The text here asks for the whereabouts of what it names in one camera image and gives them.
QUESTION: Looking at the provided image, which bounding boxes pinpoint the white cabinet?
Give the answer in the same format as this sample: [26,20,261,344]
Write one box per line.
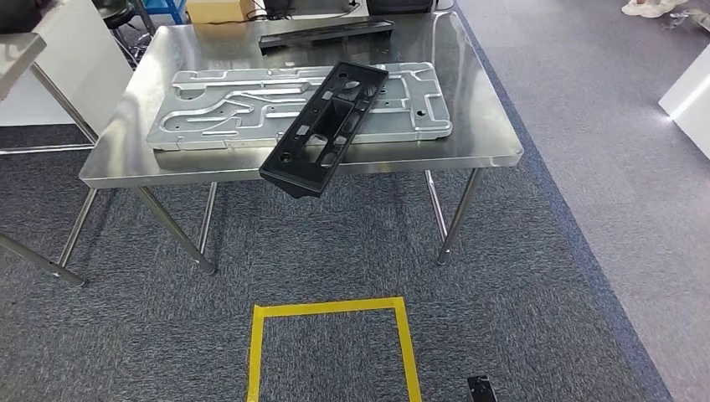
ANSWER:
[0,0,134,127]

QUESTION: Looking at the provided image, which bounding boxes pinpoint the person's white shoe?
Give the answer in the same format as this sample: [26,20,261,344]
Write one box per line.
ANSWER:
[620,0,689,19]

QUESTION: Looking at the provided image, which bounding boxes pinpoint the stainless steel workbench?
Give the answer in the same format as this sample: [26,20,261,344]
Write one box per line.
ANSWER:
[79,11,524,277]

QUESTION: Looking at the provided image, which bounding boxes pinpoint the yellow floor tape square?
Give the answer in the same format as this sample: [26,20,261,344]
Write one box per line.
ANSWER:
[246,296,424,402]

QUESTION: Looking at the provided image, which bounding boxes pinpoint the black stool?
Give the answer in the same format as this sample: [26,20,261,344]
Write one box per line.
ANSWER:
[91,0,157,69]

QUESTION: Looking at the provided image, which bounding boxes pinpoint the cardboard box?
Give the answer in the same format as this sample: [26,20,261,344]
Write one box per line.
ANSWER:
[185,0,256,25]

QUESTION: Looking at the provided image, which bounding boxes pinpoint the blue cart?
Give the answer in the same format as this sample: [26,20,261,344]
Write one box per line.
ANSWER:
[145,0,188,26]

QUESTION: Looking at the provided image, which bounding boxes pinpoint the white box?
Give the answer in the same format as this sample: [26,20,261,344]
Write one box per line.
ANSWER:
[658,41,710,162]

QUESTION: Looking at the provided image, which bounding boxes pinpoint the black plastic car part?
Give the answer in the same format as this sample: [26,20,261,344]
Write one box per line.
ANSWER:
[259,60,389,199]
[258,18,395,55]

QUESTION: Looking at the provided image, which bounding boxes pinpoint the plain black case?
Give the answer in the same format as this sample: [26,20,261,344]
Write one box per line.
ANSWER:
[0,0,45,34]

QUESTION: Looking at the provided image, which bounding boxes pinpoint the stainless steel table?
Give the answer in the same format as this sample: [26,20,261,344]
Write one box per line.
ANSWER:
[0,32,100,288]

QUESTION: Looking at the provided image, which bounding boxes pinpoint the stamped silver metal plate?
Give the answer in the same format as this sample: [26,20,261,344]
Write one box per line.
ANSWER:
[146,60,454,152]

